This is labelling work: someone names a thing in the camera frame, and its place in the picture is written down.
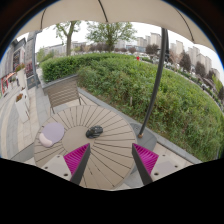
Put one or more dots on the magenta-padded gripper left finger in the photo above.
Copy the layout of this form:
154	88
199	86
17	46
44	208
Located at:
76	159

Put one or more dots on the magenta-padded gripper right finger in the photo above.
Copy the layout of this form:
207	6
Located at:
146	160

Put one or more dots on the black computer mouse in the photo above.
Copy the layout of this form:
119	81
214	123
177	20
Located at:
94	132

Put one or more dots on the lilac mouse pad with wrist rest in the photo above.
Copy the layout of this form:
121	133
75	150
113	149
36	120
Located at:
52	132

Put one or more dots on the grey slatted outdoor chair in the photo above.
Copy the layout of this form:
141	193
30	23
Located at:
63	91

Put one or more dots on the green hedge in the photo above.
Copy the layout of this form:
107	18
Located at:
140	90

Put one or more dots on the white planter with orange flowers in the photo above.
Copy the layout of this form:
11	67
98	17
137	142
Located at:
21	108

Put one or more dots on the dark curved parasol pole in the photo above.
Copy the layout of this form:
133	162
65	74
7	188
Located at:
156	83

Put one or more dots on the white planter with red flowers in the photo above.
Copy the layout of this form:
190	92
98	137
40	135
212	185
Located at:
21	75

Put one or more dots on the tall grey sign pillar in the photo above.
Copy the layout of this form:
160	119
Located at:
30	60

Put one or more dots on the distant apartment blocks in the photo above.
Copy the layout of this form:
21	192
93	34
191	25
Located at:
196	58

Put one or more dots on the grey shopfront building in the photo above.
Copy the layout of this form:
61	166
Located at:
11	63

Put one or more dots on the bare-trunked tall tree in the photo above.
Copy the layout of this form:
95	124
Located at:
69	36

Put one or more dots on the round-crowned leafy tree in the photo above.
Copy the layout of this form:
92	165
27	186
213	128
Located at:
110	33

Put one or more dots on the beige parasol canopy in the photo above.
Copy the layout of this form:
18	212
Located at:
113	13

